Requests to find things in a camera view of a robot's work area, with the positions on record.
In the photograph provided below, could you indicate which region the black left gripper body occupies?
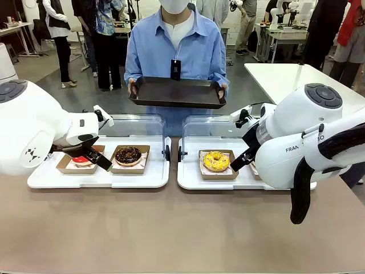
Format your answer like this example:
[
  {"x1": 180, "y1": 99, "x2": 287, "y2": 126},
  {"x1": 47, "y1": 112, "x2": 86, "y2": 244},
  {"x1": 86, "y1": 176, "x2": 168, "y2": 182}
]
[{"x1": 50, "y1": 134, "x2": 100, "y2": 161}]

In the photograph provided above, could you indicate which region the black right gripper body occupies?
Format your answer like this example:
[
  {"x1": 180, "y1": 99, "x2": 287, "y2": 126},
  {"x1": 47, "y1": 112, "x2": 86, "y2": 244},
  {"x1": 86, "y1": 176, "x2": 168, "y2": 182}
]
[{"x1": 241, "y1": 120, "x2": 262, "y2": 160}]

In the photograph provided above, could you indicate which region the yellow glazed donut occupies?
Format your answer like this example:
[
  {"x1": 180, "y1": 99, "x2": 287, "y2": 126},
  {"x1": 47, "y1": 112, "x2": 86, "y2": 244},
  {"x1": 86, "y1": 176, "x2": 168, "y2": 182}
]
[{"x1": 203, "y1": 151, "x2": 231, "y2": 172}]

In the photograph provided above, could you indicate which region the cardboard tray of yellow donut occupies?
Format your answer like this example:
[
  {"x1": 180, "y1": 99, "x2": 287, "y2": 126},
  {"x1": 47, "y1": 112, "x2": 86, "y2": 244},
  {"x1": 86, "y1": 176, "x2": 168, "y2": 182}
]
[{"x1": 198, "y1": 150, "x2": 240, "y2": 181}]

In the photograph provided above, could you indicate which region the chocolate crumb donut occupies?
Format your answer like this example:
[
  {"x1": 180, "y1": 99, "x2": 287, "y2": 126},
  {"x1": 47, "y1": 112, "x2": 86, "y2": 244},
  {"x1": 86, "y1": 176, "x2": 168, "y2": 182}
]
[{"x1": 115, "y1": 146, "x2": 143, "y2": 167}]

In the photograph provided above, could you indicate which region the cardboard tray of chocolate donut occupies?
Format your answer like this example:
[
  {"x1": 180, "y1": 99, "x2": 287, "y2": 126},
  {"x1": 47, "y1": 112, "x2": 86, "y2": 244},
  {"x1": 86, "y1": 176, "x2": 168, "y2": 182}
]
[{"x1": 109, "y1": 144, "x2": 151, "y2": 175}]

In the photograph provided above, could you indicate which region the paper liner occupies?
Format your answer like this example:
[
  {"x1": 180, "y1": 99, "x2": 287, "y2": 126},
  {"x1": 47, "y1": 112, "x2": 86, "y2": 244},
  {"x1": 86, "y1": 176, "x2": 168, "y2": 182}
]
[
  {"x1": 112, "y1": 152, "x2": 148, "y2": 170},
  {"x1": 66, "y1": 158, "x2": 99, "y2": 171},
  {"x1": 199, "y1": 151, "x2": 236, "y2": 176}
]

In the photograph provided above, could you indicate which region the dark rectangular serving tray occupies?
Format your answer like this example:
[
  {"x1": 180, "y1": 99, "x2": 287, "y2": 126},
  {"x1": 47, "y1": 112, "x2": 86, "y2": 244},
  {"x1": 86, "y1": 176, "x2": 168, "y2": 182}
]
[{"x1": 128, "y1": 76, "x2": 228, "y2": 110}]

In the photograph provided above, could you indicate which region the person's left forearm blue sleeve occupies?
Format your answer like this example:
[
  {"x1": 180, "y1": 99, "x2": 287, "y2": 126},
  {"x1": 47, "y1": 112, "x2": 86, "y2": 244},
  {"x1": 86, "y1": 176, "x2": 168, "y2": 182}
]
[{"x1": 207, "y1": 64, "x2": 229, "y2": 88}]

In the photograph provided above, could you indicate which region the person's right forearm blue sleeve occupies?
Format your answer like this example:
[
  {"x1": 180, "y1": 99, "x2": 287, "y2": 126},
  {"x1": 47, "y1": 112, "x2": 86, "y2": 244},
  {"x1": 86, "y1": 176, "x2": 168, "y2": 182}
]
[{"x1": 124, "y1": 61, "x2": 147, "y2": 86}]

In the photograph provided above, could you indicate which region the red glazed donut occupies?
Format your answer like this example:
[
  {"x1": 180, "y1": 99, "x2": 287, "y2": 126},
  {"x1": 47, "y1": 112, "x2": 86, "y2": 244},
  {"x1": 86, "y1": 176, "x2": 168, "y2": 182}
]
[{"x1": 71, "y1": 155, "x2": 96, "y2": 168}]

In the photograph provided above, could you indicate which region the cardboard tray of sprinkled donut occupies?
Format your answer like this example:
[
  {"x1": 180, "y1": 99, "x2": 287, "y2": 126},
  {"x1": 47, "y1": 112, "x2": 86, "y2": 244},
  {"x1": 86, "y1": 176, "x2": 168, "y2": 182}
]
[{"x1": 249, "y1": 162, "x2": 262, "y2": 181}]

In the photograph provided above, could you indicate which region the paper liner under red donut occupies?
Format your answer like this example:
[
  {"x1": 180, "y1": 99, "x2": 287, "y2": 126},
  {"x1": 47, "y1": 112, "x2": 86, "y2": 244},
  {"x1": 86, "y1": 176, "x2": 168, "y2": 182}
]
[{"x1": 66, "y1": 158, "x2": 99, "y2": 171}]

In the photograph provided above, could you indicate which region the cardboard tray of red donut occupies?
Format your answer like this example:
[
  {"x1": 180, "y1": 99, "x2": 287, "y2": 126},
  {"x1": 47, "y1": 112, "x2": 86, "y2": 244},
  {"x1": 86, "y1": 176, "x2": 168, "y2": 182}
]
[{"x1": 56, "y1": 144, "x2": 106, "y2": 175}]

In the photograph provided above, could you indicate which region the person in blue patterned shirt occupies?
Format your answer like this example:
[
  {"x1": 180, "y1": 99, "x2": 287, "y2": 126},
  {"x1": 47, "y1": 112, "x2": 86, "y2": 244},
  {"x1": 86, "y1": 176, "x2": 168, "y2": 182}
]
[{"x1": 94, "y1": 0, "x2": 124, "y2": 91}]

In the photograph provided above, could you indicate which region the person in khaki trousers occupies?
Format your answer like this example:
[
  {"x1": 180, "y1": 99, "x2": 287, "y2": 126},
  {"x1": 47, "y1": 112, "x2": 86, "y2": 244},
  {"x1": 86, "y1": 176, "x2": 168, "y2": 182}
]
[{"x1": 235, "y1": 0, "x2": 258, "y2": 55}]

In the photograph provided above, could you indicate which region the person in dark jacket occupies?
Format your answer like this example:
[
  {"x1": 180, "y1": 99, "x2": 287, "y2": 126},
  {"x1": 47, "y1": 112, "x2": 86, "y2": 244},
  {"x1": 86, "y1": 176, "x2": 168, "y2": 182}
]
[{"x1": 71, "y1": 0, "x2": 98, "y2": 78}]

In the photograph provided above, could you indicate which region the person in black vest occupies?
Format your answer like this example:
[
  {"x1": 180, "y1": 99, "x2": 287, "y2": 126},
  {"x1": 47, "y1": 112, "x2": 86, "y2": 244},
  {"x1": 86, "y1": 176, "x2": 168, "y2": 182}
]
[{"x1": 42, "y1": 0, "x2": 78, "y2": 88}]

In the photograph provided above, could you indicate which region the person in black clothes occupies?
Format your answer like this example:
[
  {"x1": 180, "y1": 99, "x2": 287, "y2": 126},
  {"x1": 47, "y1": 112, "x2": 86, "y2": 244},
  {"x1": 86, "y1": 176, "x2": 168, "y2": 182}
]
[{"x1": 301, "y1": 0, "x2": 344, "y2": 71}]

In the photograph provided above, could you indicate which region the person with red scarf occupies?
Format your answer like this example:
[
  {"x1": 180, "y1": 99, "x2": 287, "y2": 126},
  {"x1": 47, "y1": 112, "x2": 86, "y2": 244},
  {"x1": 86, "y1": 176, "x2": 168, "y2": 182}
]
[{"x1": 330, "y1": 0, "x2": 365, "y2": 90}]

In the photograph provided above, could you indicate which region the person's left hand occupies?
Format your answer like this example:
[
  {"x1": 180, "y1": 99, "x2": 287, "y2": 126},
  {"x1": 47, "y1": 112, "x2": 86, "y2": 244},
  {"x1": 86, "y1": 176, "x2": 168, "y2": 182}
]
[{"x1": 216, "y1": 82, "x2": 230, "y2": 99}]

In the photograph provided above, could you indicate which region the person's right hand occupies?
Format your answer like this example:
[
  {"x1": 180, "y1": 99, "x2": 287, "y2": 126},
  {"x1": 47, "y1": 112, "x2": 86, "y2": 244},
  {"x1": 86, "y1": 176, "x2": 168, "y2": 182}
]
[{"x1": 127, "y1": 79, "x2": 140, "y2": 96}]

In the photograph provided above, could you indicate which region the white display tray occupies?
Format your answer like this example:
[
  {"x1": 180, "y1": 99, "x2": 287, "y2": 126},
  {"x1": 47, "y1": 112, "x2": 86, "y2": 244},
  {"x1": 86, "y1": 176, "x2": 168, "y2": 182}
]
[
  {"x1": 177, "y1": 136, "x2": 317, "y2": 191},
  {"x1": 27, "y1": 135, "x2": 172, "y2": 190}
]

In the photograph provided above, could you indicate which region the clear plastic tray lid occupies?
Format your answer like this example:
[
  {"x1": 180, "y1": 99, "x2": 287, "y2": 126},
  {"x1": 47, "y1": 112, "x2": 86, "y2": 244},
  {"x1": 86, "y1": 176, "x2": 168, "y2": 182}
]
[
  {"x1": 96, "y1": 113, "x2": 167, "y2": 157},
  {"x1": 181, "y1": 115, "x2": 259, "y2": 157}
]

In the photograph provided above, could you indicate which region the large white table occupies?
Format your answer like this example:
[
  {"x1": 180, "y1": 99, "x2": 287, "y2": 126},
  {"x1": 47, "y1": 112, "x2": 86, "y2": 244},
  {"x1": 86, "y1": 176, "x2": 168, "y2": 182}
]
[{"x1": 244, "y1": 62, "x2": 365, "y2": 115}]

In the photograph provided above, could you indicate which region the black backpack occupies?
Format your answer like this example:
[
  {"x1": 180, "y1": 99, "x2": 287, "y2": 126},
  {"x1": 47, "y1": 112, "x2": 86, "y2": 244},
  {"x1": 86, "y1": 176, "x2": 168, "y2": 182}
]
[{"x1": 247, "y1": 29, "x2": 259, "y2": 53}]

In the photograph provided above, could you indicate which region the black name badge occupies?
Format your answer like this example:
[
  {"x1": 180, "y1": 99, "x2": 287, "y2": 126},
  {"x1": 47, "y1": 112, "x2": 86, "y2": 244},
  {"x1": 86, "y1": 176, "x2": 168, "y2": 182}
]
[{"x1": 170, "y1": 59, "x2": 183, "y2": 82}]

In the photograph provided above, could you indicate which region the grey background desk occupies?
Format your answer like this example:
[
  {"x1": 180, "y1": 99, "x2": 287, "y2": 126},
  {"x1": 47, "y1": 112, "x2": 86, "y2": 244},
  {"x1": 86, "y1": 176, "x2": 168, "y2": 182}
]
[{"x1": 254, "y1": 22, "x2": 309, "y2": 64}]

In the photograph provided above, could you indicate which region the white air purifier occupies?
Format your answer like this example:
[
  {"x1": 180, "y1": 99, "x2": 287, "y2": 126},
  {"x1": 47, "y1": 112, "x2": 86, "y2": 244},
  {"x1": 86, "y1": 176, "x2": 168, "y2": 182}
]
[{"x1": 0, "y1": 42, "x2": 19, "y2": 84}]

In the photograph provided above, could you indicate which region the light wooden desk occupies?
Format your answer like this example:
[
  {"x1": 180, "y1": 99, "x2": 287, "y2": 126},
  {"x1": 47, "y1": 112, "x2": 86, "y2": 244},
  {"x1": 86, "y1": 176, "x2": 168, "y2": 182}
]
[{"x1": 0, "y1": 22, "x2": 40, "y2": 58}]

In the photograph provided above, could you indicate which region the white face mask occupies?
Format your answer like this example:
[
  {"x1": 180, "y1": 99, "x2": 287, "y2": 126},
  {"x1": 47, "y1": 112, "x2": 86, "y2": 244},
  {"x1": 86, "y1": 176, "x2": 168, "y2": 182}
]
[{"x1": 159, "y1": 0, "x2": 191, "y2": 15}]

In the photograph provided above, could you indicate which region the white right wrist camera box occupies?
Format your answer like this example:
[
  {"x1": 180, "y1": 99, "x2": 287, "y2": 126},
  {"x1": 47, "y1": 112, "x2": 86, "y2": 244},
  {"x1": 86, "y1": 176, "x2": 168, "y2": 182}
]
[{"x1": 229, "y1": 105, "x2": 253, "y2": 128}]

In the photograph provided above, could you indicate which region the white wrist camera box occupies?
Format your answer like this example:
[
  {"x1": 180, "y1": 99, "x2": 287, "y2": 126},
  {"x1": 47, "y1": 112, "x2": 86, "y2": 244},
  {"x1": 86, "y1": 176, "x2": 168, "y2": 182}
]
[
  {"x1": 229, "y1": 105, "x2": 253, "y2": 128},
  {"x1": 93, "y1": 104, "x2": 115, "y2": 128}
]

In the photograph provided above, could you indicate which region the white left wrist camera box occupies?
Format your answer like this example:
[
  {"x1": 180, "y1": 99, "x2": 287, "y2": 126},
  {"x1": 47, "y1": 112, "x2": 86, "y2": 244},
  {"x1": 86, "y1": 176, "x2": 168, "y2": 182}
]
[{"x1": 93, "y1": 104, "x2": 115, "y2": 128}]

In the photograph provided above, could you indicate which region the black cable sleeve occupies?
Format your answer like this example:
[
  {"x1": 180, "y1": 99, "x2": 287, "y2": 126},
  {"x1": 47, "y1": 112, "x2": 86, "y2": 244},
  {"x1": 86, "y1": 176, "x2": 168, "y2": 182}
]
[{"x1": 290, "y1": 122, "x2": 365, "y2": 225}]

